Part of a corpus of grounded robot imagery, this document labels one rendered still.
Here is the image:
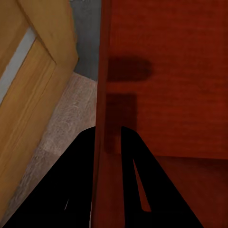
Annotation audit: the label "storage box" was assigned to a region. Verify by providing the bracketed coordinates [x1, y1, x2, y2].
[90, 0, 228, 228]

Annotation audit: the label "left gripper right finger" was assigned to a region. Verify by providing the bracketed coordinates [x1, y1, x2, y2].
[121, 126, 204, 228]

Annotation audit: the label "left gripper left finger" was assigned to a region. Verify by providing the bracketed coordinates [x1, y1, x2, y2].
[3, 126, 95, 228]

